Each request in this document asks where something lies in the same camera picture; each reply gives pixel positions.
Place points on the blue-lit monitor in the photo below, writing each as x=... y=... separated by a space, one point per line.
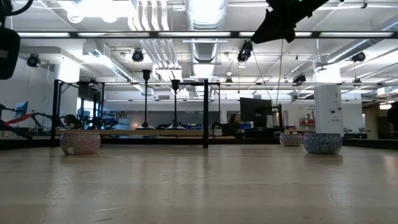
x=20 y=110

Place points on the wooden shelf with black frame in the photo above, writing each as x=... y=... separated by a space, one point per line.
x=205 y=109

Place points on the white round pillar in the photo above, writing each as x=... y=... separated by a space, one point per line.
x=328 y=109

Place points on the pink patterned candle tin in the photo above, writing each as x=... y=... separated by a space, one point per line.
x=80 y=143

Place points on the black monitor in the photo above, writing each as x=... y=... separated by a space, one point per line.
x=256 y=112

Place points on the white speckled candle tin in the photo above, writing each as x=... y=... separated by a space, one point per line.
x=290 y=140

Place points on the black ceiling spotlight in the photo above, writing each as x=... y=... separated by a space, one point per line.
x=33 y=60
x=299 y=79
x=359 y=57
x=245 y=49
x=137 y=56

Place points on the black overhead frame bar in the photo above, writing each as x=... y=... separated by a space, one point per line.
x=234 y=34

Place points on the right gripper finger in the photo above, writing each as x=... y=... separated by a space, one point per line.
x=275 y=21
x=284 y=33

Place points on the black table frame rail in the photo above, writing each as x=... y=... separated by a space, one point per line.
x=155 y=141

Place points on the blue patterned candle tin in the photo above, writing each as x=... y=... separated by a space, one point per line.
x=323 y=143

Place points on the person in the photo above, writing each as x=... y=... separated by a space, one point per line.
x=234 y=122
x=394 y=116

